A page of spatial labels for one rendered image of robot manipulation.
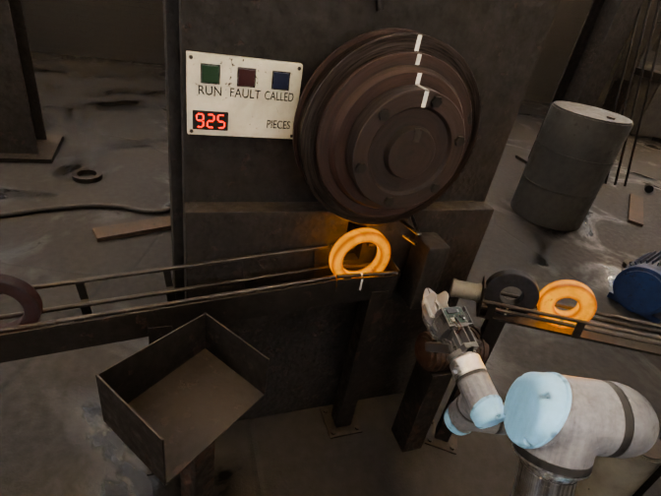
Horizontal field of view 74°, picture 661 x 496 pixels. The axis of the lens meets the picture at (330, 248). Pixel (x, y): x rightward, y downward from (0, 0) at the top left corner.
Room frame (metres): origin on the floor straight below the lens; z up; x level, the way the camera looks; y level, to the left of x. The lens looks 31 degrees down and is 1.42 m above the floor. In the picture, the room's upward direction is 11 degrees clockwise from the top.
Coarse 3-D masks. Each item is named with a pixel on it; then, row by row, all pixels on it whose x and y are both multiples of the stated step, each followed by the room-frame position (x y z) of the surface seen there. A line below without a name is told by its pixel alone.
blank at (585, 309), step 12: (552, 288) 1.08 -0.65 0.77; (564, 288) 1.07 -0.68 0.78; (576, 288) 1.07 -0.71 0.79; (588, 288) 1.08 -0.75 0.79; (540, 300) 1.08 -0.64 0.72; (552, 300) 1.08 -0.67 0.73; (576, 300) 1.07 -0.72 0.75; (588, 300) 1.06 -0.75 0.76; (552, 312) 1.07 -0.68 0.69; (564, 312) 1.09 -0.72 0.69; (576, 312) 1.06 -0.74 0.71; (588, 312) 1.06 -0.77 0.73; (552, 324) 1.07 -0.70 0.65
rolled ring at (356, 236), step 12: (360, 228) 1.09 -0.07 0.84; (372, 228) 1.10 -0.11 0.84; (348, 240) 1.05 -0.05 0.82; (360, 240) 1.06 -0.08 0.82; (372, 240) 1.08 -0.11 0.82; (384, 240) 1.09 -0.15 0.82; (336, 252) 1.04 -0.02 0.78; (384, 252) 1.10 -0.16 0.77; (336, 264) 1.04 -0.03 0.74; (372, 264) 1.11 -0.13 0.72; (384, 264) 1.10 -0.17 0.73
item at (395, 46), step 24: (360, 48) 1.00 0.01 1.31; (384, 48) 1.02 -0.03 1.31; (408, 48) 1.04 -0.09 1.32; (432, 48) 1.07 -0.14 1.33; (336, 72) 0.98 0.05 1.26; (456, 72) 1.10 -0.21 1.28; (312, 96) 0.97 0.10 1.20; (312, 120) 0.96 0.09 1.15; (312, 144) 0.97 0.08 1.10; (312, 168) 0.97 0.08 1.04; (456, 168) 1.13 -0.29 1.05; (312, 192) 0.97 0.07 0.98; (336, 216) 1.01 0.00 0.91; (360, 216) 1.03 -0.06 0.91; (408, 216) 1.09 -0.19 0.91
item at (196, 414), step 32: (192, 320) 0.73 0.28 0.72; (160, 352) 0.66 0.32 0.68; (192, 352) 0.73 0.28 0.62; (224, 352) 0.73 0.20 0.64; (256, 352) 0.68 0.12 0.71; (128, 384) 0.59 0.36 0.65; (160, 384) 0.65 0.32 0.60; (192, 384) 0.66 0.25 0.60; (224, 384) 0.67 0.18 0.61; (256, 384) 0.67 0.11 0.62; (128, 416) 0.49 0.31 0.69; (160, 416) 0.57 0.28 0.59; (192, 416) 0.58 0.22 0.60; (224, 416) 0.59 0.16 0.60; (160, 448) 0.44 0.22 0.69; (192, 448) 0.51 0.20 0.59; (160, 480) 0.45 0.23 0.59; (192, 480) 0.59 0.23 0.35
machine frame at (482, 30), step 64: (192, 0) 1.01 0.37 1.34; (256, 0) 1.06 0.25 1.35; (320, 0) 1.12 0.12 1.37; (384, 0) 1.18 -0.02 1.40; (448, 0) 1.25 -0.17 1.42; (512, 0) 1.32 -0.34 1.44; (320, 64) 1.12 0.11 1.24; (512, 64) 1.35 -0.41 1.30; (192, 192) 1.00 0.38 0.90; (256, 192) 1.07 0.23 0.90; (448, 192) 1.32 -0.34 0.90; (192, 256) 0.95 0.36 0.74; (448, 256) 1.29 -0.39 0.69; (256, 320) 1.03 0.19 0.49; (320, 320) 1.12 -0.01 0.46; (384, 320) 1.21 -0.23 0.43; (320, 384) 1.14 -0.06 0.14; (384, 384) 1.25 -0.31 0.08
